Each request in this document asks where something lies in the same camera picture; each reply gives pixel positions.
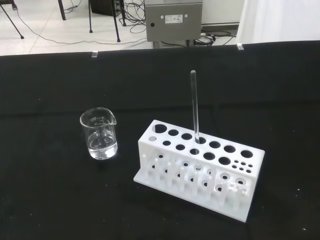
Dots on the clear cloth clip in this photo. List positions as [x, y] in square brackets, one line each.
[94, 54]
[240, 47]

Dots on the dark table leg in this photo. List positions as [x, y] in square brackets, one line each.
[62, 12]

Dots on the black tripod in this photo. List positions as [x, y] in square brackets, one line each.
[118, 39]

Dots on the white curtain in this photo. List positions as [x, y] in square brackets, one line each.
[275, 20]

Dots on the black bench cloth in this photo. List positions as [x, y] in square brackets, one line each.
[50, 200]

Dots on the grey metal box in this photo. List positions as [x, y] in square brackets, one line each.
[172, 30]

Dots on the black slanted tripod leg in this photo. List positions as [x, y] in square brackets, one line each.
[22, 36]

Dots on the clear glass beaker with water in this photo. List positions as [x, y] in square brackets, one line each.
[100, 150]

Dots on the black computer tower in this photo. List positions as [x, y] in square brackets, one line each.
[102, 7]

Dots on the white test tube rack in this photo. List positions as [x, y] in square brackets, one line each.
[147, 150]

